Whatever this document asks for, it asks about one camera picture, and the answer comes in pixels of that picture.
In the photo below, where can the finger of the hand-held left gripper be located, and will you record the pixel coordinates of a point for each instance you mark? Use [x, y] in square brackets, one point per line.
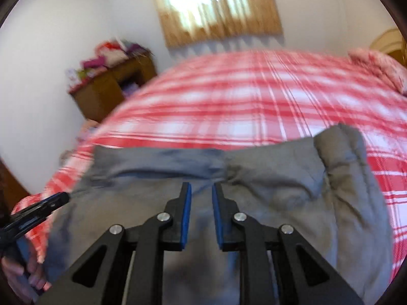
[23, 254]
[31, 214]

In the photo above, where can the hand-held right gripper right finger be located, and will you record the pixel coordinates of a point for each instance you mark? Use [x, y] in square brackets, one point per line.
[217, 219]

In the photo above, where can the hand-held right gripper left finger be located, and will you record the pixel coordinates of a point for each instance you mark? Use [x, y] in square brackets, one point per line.
[187, 219]

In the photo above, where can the grey puffer jacket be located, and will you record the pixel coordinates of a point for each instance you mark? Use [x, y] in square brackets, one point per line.
[279, 181]

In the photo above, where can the pink clothes pile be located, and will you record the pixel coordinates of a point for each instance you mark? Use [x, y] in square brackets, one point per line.
[87, 130]

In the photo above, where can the magenta folded clothes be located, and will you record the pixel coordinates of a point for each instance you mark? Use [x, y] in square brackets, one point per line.
[93, 63]

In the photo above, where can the purple folded clothes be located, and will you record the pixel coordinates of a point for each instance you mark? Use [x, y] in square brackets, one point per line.
[135, 47]

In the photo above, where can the person's left hand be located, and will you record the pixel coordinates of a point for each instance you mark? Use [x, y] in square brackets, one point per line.
[35, 284]

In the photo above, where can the brown wooden furniture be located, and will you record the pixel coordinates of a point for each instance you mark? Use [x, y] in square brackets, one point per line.
[11, 187]

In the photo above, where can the bed with red plaid sheet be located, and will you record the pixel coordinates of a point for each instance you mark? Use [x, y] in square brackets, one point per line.
[238, 101]

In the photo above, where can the brown wooden desk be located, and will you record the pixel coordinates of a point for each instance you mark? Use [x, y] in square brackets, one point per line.
[101, 98]

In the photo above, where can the stack of purple items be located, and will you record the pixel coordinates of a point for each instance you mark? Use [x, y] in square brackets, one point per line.
[130, 89]

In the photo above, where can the white printed box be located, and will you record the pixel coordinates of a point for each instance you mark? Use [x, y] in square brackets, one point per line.
[71, 78]

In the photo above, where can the pink folded garment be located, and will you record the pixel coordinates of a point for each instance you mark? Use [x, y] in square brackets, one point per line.
[114, 56]

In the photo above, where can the red gift box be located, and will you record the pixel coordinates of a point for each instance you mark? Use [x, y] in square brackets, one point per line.
[106, 47]

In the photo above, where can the beige floral window curtain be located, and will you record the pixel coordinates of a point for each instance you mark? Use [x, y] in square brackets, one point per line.
[190, 35]

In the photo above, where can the pink floral folded quilt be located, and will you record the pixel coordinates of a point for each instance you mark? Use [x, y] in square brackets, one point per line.
[381, 66]

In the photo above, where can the wooden bed headboard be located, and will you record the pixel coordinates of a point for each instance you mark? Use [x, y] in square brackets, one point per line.
[386, 43]

